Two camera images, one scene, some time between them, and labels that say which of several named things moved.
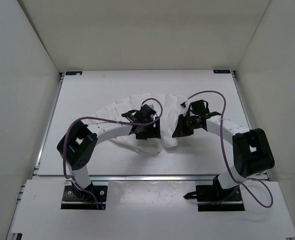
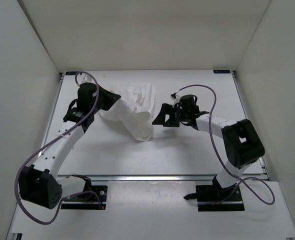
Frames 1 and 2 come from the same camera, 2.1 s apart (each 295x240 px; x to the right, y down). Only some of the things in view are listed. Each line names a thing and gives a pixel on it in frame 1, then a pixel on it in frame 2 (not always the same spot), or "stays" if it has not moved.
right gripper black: x=180 y=131 → x=166 y=109
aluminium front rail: x=152 y=177 stays
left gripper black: x=153 y=132 → x=112 y=98
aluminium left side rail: x=62 y=75 stays
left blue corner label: x=77 y=73 stays
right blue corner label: x=221 y=71 stays
